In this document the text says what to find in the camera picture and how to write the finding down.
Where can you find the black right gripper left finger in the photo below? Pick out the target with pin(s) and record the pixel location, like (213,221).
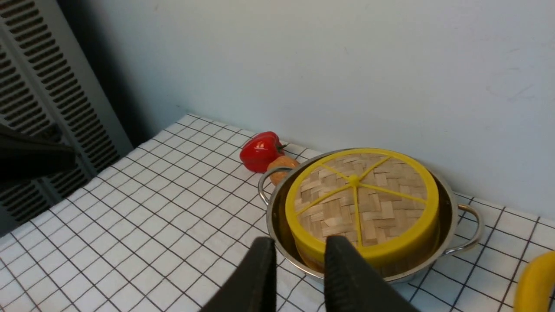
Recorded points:
(252,286)

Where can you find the stainless steel pot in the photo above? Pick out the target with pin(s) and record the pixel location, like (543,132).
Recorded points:
(460,226)

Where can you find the white checkered tablecloth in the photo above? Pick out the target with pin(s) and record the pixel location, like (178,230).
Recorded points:
(162,229)

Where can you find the yellow woven bamboo steamer lid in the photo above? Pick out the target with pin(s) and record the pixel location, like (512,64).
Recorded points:
(385,203)

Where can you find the grey vented cabinet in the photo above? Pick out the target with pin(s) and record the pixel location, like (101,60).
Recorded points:
(50,93)

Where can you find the yellow bamboo steamer basket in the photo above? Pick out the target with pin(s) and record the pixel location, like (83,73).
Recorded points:
(391,267)

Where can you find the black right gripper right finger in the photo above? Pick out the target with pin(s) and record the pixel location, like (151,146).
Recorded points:
(352,285)

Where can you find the red bell pepper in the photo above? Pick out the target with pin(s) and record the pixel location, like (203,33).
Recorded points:
(260,151)

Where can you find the yellow banana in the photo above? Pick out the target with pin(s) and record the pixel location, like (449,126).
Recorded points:
(536,285)

